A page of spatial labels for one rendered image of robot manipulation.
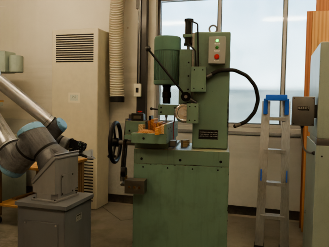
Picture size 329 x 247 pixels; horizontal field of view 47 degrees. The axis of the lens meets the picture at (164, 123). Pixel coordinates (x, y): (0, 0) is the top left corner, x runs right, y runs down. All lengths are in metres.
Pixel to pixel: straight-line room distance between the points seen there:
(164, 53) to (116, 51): 1.51
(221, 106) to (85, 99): 1.85
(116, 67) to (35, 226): 2.15
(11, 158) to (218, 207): 1.22
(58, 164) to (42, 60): 2.58
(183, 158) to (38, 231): 0.90
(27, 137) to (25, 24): 2.67
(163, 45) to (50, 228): 1.26
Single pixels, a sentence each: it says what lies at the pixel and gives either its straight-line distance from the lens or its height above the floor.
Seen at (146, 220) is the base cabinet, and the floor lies 0.36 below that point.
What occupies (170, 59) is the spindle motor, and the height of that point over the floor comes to 1.35.
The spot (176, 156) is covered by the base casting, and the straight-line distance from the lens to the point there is 2.29.
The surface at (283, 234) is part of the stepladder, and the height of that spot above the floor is 0.13.
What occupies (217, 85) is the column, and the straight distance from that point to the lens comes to 2.37.
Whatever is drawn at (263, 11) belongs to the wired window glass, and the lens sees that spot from 3.90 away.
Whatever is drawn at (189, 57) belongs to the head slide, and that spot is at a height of 1.37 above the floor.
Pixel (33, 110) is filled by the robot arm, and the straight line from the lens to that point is 2.53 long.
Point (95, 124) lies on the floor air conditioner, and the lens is 3.83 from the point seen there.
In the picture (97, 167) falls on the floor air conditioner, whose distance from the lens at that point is 3.89.
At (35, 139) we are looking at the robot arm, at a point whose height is 0.87.
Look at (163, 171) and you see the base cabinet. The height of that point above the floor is 0.67.
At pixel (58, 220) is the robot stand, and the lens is 2.07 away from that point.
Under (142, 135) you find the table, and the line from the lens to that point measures 2.23.
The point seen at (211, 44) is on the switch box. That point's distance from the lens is 2.33.
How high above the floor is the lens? 1.08
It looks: 3 degrees down
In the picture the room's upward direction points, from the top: 1 degrees clockwise
